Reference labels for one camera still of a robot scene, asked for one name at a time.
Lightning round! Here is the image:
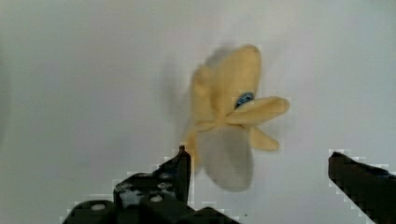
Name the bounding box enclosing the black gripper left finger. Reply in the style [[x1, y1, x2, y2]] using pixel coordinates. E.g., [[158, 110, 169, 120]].
[[113, 145, 191, 209]]

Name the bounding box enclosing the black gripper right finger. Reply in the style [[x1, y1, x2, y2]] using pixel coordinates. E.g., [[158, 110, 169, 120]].
[[328, 152, 396, 224]]

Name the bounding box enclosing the yellow peeled toy banana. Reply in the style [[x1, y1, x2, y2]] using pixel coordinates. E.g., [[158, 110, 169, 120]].
[[183, 45, 290, 192]]

